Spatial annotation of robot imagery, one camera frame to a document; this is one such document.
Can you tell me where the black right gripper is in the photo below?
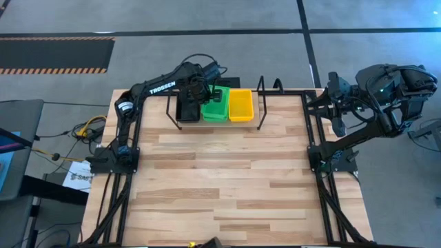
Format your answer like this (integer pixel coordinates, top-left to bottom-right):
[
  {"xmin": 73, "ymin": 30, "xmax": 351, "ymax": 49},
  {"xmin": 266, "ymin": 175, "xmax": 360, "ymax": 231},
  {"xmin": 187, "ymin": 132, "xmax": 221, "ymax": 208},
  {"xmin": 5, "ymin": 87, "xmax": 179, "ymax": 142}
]
[{"xmin": 305, "ymin": 87, "xmax": 359, "ymax": 138}]

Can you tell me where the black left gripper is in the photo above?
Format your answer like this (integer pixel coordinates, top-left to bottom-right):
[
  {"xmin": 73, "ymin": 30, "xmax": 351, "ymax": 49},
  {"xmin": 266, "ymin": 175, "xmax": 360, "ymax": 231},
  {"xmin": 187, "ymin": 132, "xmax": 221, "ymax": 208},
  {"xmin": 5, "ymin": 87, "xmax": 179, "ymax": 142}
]
[{"xmin": 182, "ymin": 77, "xmax": 223, "ymax": 107}]

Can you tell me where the black floor cable bundle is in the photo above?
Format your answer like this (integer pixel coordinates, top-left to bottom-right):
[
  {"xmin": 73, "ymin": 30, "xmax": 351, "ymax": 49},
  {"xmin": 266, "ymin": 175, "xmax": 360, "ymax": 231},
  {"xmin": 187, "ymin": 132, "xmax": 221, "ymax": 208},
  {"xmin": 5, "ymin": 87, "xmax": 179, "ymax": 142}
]
[{"xmin": 34, "ymin": 118, "xmax": 106, "ymax": 145}]

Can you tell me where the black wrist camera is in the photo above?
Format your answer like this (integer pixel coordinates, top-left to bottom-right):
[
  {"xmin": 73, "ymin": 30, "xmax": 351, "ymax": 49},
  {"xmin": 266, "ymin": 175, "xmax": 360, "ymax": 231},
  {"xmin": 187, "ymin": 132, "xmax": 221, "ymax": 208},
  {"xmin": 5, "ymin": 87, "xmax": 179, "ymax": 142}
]
[
  {"xmin": 201, "ymin": 61, "xmax": 221, "ymax": 81},
  {"xmin": 327, "ymin": 71, "xmax": 347, "ymax": 93}
]

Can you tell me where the yellow floor cable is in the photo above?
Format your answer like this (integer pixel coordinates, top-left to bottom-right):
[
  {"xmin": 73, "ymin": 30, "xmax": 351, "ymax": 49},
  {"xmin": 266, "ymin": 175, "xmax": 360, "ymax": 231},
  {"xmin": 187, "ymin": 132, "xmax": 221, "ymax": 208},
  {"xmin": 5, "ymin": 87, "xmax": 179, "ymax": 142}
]
[{"xmin": 32, "ymin": 115, "xmax": 107, "ymax": 163}]

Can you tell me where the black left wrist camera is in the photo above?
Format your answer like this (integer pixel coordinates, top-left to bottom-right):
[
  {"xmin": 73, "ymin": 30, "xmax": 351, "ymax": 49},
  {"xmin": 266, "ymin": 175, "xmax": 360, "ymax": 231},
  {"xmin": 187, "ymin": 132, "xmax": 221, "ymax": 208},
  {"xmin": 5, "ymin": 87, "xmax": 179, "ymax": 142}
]
[{"xmin": 201, "ymin": 61, "xmax": 221, "ymax": 81}]

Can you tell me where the black table-level camera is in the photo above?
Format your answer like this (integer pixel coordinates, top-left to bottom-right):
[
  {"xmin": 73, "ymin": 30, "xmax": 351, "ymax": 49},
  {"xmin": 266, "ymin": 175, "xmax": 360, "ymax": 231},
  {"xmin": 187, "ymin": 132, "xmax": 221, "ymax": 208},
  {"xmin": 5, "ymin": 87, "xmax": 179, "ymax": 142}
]
[{"xmin": 202, "ymin": 236, "xmax": 224, "ymax": 248}]

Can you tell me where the black floor beam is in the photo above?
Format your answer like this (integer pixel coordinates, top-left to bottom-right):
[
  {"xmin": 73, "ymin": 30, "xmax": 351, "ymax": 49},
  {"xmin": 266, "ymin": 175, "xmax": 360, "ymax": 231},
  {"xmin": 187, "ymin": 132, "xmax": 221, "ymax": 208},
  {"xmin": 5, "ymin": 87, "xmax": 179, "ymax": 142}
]
[{"xmin": 19, "ymin": 174, "xmax": 90, "ymax": 207}]

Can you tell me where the grey side table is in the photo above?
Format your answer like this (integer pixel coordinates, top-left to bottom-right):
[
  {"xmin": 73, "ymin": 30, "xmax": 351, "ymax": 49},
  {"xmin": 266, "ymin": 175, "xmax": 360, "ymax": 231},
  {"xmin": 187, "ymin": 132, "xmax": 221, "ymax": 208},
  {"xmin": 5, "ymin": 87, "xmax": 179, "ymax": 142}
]
[{"xmin": 0, "ymin": 99, "xmax": 45, "ymax": 203}]

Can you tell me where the grey metal stand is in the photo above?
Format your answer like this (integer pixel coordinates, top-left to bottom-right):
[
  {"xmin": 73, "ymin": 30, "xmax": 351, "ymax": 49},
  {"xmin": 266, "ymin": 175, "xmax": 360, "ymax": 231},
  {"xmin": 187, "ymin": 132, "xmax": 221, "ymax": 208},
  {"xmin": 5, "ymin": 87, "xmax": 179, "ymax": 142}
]
[{"xmin": 408, "ymin": 118, "xmax": 441, "ymax": 154}]

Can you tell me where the black hazard-striped floor mat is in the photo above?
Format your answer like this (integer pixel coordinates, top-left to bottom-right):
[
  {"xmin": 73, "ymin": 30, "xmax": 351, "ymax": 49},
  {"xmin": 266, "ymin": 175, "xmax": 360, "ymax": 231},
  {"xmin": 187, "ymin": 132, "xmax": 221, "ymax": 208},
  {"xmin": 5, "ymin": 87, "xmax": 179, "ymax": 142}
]
[{"xmin": 0, "ymin": 36, "xmax": 116, "ymax": 76}]

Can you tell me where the black metal rig frame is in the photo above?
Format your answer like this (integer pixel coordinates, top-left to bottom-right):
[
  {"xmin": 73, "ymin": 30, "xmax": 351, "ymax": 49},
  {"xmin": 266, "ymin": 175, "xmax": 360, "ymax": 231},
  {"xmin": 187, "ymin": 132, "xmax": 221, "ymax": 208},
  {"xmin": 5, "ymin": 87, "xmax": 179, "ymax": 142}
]
[{"xmin": 77, "ymin": 90, "xmax": 375, "ymax": 248}]

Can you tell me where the black plastic slotted basket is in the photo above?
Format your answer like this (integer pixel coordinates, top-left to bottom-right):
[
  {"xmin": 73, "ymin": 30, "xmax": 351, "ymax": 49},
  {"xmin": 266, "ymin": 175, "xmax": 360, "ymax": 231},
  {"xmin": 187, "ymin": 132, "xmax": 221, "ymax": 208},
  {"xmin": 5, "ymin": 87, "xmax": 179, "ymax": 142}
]
[{"xmin": 175, "ymin": 92, "xmax": 203, "ymax": 124}]

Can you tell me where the white printed paper sheet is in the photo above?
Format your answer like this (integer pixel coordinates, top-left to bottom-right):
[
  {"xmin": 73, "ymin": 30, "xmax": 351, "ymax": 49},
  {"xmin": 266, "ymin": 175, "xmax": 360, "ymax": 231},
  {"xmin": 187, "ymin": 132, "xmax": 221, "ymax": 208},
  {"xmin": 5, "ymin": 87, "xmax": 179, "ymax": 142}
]
[{"xmin": 61, "ymin": 160, "xmax": 94, "ymax": 194}]

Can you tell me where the yellow plastic slotted basket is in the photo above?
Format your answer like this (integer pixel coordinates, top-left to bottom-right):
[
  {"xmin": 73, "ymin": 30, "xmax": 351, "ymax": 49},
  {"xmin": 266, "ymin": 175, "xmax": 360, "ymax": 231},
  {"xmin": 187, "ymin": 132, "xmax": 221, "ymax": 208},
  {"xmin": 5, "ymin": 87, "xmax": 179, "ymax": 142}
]
[{"xmin": 228, "ymin": 89, "xmax": 255, "ymax": 123}]

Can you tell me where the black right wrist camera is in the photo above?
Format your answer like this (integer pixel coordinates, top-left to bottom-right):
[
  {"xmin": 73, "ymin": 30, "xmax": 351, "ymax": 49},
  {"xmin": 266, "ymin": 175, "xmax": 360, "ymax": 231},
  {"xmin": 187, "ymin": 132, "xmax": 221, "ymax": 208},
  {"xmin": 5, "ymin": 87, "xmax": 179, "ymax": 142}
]
[{"xmin": 327, "ymin": 71, "xmax": 347, "ymax": 93}]

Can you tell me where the blue screen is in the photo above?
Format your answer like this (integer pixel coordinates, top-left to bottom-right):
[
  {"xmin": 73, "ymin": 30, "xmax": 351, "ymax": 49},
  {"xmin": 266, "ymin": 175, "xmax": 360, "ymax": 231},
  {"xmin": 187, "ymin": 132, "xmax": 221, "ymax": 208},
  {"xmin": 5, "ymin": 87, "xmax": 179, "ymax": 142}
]
[{"xmin": 0, "ymin": 131, "xmax": 21, "ymax": 194}]

